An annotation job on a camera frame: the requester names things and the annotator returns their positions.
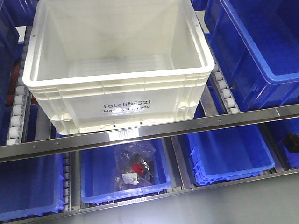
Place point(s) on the white Totelife plastic crate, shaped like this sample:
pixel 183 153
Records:
pixel 96 65

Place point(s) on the clear bag of parts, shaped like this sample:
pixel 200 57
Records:
pixel 134 165

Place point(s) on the white roller track right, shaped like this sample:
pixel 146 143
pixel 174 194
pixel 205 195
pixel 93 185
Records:
pixel 222 90

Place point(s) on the white roller track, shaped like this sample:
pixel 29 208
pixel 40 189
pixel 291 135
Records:
pixel 222 90
pixel 67 181
pixel 17 130

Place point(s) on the blue bin with bag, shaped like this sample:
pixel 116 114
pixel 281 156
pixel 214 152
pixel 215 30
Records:
pixel 97 175

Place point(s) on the white roller track lower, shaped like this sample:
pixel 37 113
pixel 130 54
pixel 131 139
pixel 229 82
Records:
pixel 67 181

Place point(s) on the white roller track left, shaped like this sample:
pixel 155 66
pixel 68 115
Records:
pixel 17 130

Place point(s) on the large blue bin upper right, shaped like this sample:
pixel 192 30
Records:
pixel 258 41

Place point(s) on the blue bin far right lower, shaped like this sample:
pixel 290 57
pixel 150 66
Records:
pixel 285 134

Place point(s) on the blue bin lower left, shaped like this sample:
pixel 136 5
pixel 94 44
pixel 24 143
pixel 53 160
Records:
pixel 31 187

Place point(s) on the grey metal shelf rack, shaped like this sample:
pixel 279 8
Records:
pixel 272 198

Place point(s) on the blue bin far left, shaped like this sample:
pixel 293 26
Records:
pixel 8 45

